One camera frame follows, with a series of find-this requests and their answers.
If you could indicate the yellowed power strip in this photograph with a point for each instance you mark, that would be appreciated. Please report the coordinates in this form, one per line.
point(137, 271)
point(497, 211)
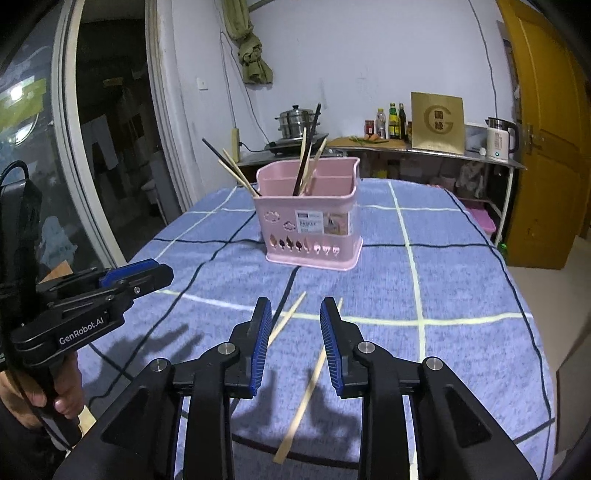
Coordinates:
point(236, 143)

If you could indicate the black chopstick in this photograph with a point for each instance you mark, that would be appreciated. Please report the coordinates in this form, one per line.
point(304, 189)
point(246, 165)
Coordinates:
point(221, 157)
point(309, 143)

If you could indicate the white wall switch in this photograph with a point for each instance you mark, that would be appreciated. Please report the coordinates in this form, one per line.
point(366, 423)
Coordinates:
point(202, 82)

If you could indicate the person's left hand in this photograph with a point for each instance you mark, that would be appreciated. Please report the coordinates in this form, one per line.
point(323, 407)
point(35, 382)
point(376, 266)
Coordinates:
point(69, 392)

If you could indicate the dark sauce bottle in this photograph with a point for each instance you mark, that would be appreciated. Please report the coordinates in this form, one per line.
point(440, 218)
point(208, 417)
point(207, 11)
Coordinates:
point(403, 122)

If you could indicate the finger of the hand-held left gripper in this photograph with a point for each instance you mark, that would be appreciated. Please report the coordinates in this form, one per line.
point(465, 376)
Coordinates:
point(101, 297)
point(129, 272)

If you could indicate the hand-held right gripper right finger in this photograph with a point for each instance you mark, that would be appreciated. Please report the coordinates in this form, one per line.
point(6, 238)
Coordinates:
point(330, 350)

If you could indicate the white window frame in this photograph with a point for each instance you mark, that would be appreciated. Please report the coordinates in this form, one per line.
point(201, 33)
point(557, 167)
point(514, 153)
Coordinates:
point(69, 138)

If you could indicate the black induction cooktop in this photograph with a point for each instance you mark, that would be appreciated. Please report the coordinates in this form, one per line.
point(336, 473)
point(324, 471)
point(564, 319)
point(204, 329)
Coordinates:
point(286, 146)

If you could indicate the pink plastic bin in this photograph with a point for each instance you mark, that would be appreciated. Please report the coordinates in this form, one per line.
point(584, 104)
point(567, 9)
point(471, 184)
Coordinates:
point(482, 221)

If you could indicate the person's left forearm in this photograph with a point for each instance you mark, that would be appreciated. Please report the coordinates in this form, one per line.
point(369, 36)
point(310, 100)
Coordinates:
point(23, 454)

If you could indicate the blue plaid tablecloth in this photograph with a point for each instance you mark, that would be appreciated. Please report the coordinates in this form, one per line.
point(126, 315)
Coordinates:
point(438, 286)

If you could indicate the white electric kettle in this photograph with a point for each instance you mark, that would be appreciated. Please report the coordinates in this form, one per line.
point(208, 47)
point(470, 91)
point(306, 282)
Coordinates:
point(498, 143)

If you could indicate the green hanging cloth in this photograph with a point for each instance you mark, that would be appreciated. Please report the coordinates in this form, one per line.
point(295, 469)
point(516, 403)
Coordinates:
point(251, 60)

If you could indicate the yellow oil bottle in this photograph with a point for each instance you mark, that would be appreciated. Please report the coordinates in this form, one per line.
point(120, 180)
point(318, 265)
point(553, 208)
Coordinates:
point(393, 122)

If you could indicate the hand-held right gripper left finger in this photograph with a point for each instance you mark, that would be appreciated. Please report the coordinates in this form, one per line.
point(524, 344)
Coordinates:
point(261, 350)

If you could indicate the yellow wooden door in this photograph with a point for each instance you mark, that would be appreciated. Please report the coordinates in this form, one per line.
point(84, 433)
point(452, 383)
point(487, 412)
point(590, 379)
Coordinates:
point(545, 138)

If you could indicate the wooden cutting board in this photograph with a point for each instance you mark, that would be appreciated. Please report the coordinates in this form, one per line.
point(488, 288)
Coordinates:
point(351, 141)

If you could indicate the stainless steel steamer pot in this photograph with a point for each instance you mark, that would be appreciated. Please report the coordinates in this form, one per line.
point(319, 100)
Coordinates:
point(295, 122)

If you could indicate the pink plastic utensil basket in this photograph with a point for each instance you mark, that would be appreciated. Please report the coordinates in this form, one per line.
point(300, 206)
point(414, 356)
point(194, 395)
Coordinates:
point(323, 203)

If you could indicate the brown cardboard box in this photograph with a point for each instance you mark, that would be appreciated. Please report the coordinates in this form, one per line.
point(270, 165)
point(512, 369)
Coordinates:
point(436, 138)

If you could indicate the metal kitchen counter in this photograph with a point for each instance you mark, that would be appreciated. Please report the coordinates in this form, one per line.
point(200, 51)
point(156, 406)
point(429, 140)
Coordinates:
point(438, 156)

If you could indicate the red sauce jar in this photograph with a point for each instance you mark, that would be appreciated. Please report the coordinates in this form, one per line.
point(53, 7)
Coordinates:
point(369, 130)

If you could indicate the light wooden chopstick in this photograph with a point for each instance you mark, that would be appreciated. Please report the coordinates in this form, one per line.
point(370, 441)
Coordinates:
point(300, 415)
point(233, 164)
point(316, 157)
point(303, 157)
point(231, 171)
point(291, 314)

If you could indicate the clear plastic bottle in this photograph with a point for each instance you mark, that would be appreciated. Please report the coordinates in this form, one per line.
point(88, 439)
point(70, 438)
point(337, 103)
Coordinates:
point(380, 124)

